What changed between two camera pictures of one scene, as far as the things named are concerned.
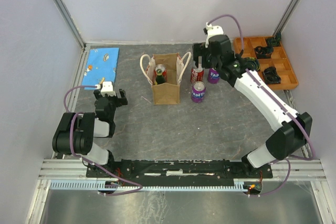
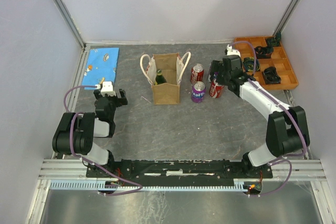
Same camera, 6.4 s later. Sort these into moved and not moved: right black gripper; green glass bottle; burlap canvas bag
Moved: right black gripper
Not moved: burlap canvas bag; green glass bottle
